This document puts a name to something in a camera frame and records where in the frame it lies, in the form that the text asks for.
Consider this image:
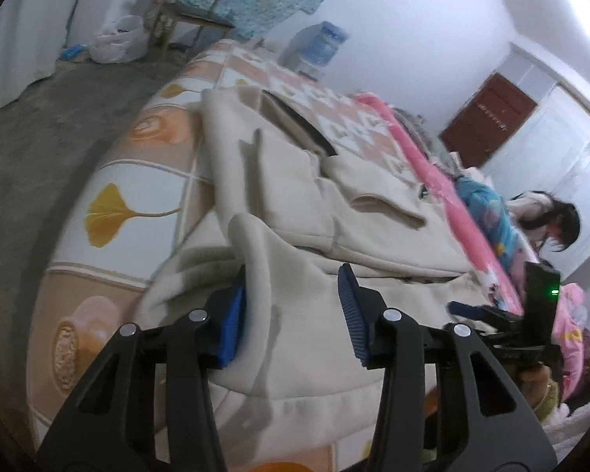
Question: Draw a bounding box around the wooden chair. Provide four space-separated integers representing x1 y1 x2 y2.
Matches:
145 0 239 55

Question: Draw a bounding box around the white plastic bag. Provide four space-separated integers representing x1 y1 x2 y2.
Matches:
88 16 151 64

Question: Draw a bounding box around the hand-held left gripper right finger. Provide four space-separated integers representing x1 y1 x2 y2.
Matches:
337 263 556 472

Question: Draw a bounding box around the blue water bottle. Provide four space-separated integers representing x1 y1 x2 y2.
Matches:
302 21 349 67

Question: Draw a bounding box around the pink floral blanket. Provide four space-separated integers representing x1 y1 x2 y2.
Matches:
354 93 527 315

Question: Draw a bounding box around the pink printed cloth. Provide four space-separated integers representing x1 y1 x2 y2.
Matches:
555 282 588 379

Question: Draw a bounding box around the blue floral cloth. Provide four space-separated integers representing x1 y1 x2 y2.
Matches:
455 177 537 266

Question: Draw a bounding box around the tile patterned bed sheet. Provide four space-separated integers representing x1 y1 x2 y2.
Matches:
27 39 424 472

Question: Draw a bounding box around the person's right hand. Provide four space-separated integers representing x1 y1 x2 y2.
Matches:
517 366 555 404

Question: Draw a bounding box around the brown wooden door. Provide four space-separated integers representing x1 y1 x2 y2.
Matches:
440 73 539 168

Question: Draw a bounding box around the white curtain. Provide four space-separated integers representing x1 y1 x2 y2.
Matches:
0 0 104 119

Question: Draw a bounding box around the cream zip jacket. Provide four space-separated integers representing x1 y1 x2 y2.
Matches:
135 86 522 453

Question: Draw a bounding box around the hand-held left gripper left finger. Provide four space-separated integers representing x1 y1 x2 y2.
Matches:
37 264 249 472

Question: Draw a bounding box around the green fringed pillow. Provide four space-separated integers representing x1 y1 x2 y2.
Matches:
391 105 446 158

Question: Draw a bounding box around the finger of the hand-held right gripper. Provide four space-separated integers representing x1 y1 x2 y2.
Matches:
446 301 523 326

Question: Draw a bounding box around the white water dispenser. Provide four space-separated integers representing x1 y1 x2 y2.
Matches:
295 56 325 79

